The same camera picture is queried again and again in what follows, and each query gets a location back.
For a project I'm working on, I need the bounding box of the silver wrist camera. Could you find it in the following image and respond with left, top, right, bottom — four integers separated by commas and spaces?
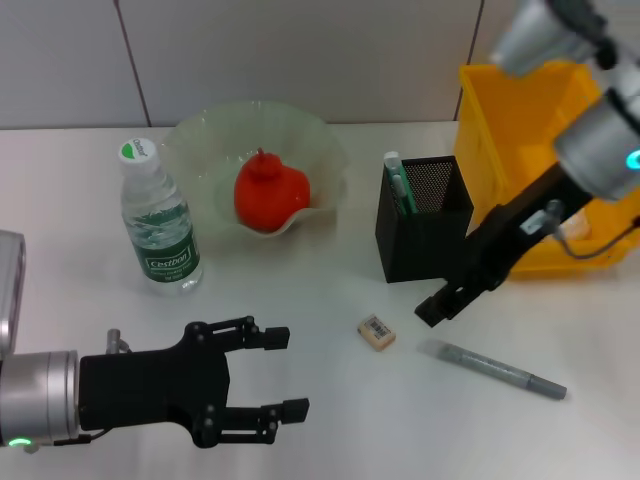
489, 0, 619, 77
0, 230, 27, 354

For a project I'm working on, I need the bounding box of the orange toy fruit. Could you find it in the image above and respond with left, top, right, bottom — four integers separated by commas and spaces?
233, 147, 311, 234

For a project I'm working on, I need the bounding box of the yellow plastic bin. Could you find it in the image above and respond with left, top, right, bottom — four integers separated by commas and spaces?
453, 60, 636, 279

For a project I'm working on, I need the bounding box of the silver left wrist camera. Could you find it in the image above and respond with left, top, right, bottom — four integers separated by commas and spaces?
0, 230, 27, 354

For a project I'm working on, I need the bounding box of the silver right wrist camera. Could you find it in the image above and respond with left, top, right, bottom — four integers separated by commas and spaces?
489, 0, 619, 77

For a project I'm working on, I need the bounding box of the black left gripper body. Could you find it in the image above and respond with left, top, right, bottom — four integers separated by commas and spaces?
78, 322, 232, 450

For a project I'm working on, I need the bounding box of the gripper cable with plug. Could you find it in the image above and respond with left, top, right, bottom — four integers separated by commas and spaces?
22, 328, 132, 454
519, 199, 640, 262

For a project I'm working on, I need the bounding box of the black mesh pen holder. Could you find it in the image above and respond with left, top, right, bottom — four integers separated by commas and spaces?
374, 154, 475, 285

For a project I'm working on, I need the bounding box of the grey marker pen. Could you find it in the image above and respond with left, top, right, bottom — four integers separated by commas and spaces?
418, 338, 569, 401

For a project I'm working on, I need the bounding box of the pale green wavy fruit plate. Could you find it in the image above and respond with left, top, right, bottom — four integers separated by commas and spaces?
162, 101, 350, 256

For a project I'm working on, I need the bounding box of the left gripper cable with plug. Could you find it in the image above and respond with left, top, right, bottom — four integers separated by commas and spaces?
22, 328, 132, 454

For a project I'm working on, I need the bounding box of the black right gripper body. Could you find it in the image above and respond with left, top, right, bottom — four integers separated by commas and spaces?
447, 164, 596, 304

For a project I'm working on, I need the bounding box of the right gripper cable with plug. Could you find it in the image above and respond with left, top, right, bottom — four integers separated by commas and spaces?
519, 199, 640, 262

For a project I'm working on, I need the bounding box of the mint green pen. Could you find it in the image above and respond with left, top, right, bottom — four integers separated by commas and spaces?
383, 151, 419, 216

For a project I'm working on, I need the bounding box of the clear green-label water bottle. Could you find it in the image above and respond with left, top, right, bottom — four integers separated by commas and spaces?
118, 137, 204, 296

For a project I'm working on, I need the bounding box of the beige eraser with barcode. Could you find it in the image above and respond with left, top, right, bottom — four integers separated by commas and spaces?
357, 313, 397, 353

